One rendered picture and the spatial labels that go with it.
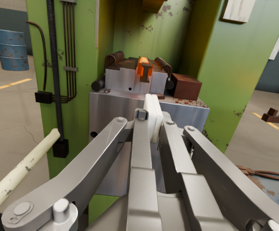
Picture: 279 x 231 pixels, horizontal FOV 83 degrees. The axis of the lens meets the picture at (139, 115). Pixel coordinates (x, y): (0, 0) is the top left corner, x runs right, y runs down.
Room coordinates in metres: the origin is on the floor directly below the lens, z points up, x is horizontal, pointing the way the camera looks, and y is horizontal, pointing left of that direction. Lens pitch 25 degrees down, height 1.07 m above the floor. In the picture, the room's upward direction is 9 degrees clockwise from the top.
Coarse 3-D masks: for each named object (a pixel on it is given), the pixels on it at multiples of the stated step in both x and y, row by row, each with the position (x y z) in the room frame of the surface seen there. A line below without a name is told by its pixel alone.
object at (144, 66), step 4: (140, 60) 0.76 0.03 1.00; (144, 60) 0.66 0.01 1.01; (140, 64) 0.50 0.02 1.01; (144, 64) 0.44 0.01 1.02; (148, 64) 0.46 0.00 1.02; (140, 68) 0.50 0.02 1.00; (144, 68) 0.42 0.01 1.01; (148, 68) 0.42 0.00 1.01; (152, 68) 0.50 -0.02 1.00; (140, 72) 0.50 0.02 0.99; (144, 72) 0.42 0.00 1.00; (148, 72) 0.50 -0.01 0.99; (140, 76) 0.47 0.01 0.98; (144, 76) 0.42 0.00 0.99; (140, 80) 0.42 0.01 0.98; (144, 80) 0.42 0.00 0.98; (148, 80) 0.43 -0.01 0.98
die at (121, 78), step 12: (132, 60) 0.76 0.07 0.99; (108, 72) 0.51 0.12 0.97; (120, 72) 0.51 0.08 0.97; (132, 72) 0.51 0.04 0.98; (156, 72) 0.52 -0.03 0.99; (108, 84) 0.51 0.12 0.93; (120, 84) 0.51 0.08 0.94; (132, 84) 0.51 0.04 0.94; (144, 84) 0.52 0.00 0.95; (156, 84) 0.52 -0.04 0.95
